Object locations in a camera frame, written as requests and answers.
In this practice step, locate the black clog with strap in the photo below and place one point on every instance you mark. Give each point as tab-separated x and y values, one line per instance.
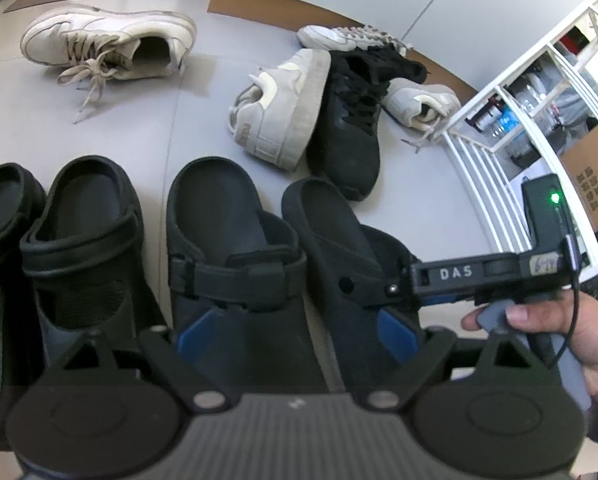
226	252

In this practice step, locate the white metal shelf rack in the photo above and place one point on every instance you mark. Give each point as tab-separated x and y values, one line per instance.
519	125

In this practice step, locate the white sneaker beige laces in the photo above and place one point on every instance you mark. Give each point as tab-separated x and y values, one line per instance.
96	45

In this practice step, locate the beige suede platform sneaker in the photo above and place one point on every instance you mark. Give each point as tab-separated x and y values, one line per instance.
274	118

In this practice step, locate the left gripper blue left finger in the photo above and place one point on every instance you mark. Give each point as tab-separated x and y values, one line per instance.
200	335

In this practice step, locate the white cabinet with wood base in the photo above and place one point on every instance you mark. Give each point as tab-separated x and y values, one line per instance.
474	40

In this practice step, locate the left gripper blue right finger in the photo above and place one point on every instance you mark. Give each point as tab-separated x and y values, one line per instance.
398	335

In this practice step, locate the white sneaker patterned laces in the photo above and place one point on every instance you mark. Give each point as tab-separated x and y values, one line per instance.
346	39

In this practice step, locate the grey white low sneaker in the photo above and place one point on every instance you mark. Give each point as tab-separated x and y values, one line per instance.
420	108

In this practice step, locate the black mesh sneaker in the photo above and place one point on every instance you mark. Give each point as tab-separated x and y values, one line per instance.
344	147

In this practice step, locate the cardboard box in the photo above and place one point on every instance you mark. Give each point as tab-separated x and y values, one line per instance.
581	163

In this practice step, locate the person's right hand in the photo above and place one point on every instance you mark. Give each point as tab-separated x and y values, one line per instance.
554	316

